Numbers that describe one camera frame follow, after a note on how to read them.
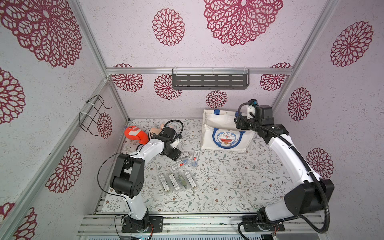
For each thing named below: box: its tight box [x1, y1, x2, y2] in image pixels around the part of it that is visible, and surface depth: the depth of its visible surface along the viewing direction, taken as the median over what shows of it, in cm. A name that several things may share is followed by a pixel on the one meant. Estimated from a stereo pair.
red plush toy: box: [124, 125, 149, 145], surface depth 103 cm
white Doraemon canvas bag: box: [201, 109, 255, 152], surface depth 97 cm
